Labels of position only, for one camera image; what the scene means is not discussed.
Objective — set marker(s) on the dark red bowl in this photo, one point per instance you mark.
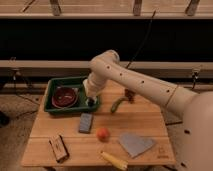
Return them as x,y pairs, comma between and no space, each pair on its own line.
64,97

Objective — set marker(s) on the orange tomato toy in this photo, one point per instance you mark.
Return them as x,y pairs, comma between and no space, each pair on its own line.
102,134

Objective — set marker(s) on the brown wooden box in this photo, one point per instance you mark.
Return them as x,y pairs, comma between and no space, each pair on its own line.
59,149

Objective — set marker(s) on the green plastic tray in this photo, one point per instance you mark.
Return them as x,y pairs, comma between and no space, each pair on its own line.
79,106

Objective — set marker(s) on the white dish brush black bristles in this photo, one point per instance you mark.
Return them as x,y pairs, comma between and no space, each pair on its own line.
90,101

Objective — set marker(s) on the grey cloth square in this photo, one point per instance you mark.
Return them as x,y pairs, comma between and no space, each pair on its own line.
134,144

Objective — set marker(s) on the dark red grape bunch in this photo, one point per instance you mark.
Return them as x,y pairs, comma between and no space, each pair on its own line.
130,95

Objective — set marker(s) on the grey blue sponge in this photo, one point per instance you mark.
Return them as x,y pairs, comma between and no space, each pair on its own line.
86,120

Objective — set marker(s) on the green pepper toy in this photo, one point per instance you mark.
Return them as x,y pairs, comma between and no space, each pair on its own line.
116,104

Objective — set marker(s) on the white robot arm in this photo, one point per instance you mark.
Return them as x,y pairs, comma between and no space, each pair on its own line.
196,109

